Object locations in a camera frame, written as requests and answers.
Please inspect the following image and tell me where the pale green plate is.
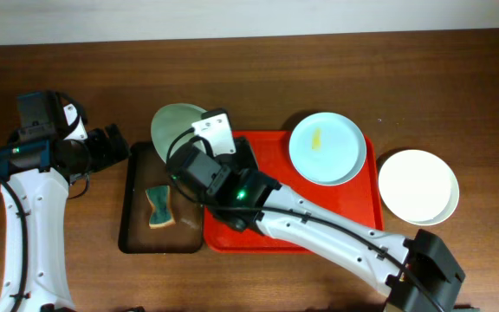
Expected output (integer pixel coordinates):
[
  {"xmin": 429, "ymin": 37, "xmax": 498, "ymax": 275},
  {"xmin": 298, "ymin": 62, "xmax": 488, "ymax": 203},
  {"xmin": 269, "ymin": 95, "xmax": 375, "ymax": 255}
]
[{"xmin": 151, "ymin": 103, "xmax": 206, "ymax": 162}]

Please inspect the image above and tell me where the green yellow sponge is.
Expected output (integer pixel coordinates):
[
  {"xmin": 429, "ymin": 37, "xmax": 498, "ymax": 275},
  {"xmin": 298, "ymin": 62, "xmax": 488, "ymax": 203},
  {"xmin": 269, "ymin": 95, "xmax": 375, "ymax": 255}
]
[{"xmin": 146, "ymin": 185, "xmax": 175, "ymax": 229}]

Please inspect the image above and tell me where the light blue plate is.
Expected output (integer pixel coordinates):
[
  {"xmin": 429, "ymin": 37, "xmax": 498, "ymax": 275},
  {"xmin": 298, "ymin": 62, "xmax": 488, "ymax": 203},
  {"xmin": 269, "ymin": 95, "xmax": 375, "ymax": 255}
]
[{"xmin": 288, "ymin": 112, "xmax": 367, "ymax": 186}]

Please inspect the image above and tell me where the white plate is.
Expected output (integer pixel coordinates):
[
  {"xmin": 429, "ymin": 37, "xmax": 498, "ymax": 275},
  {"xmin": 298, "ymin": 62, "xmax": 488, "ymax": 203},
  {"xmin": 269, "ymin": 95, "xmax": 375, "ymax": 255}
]
[{"xmin": 379, "ymin": 149, "xmax": 460, "ymax": 226}]

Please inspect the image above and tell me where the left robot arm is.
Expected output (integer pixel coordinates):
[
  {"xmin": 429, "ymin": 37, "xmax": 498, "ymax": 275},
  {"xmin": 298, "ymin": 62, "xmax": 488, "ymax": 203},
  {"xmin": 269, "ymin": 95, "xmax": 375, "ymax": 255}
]
[{"xmin": 0, "ymin": 124, "xmax": 129, "ymax": 311}]

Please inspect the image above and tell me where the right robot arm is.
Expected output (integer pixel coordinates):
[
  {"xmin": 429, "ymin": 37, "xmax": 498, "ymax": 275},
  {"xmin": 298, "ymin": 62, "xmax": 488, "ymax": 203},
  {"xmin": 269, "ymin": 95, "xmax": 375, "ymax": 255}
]
[{"xmin": 210, "ymin": 152, "xmax": 465, "ymax": 311}]

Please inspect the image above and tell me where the black plastic tray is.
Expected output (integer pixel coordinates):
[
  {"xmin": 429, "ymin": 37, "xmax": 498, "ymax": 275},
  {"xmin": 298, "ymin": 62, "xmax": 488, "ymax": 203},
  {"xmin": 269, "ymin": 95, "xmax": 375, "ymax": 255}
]
[{"xmin": 118, "ymin": 141, "xmax": 204, "ymax": 254}]

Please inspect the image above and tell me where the red plastic tray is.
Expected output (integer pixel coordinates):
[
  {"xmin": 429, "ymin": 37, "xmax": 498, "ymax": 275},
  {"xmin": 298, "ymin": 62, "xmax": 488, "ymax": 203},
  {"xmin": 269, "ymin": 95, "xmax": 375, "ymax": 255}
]
[{"xmin": 203, "ymin": 131, "xmax": 384, "ymax": 254}]

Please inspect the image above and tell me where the left black cable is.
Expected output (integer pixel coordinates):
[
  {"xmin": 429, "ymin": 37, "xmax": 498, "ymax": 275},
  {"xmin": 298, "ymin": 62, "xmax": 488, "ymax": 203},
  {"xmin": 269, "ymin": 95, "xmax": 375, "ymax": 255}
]
[{"xmin": 0, "ymin": 91, "xmax": 91, "ymax": 312}]

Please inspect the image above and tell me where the black cable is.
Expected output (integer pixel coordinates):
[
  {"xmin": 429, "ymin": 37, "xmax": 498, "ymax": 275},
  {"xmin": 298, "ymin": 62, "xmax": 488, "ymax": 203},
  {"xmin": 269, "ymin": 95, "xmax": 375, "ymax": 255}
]
[
  {"xmin": 0, "ymin": 91, "xmax": 91, "ymax": 312},
  {"xmin": 165, "ymin": 127, "xmax": 448, "ymax": 312}
]

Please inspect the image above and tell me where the right black cable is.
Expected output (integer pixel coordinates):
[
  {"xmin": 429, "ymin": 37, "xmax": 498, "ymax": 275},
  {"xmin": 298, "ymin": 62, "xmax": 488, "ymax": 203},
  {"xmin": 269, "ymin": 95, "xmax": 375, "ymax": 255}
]
[{"xmin": 165, "ymin": 127, "xmax": 448, "ymax": 312}]

